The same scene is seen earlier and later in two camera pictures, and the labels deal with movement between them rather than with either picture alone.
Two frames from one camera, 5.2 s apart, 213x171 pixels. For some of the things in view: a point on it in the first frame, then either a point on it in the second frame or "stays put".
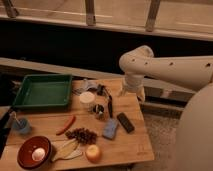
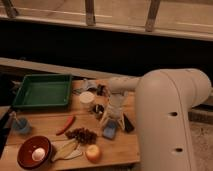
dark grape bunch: (82, 135) stays put
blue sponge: (110, 128) stays put
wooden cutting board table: (100, 125) stays put
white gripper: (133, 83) -> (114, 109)
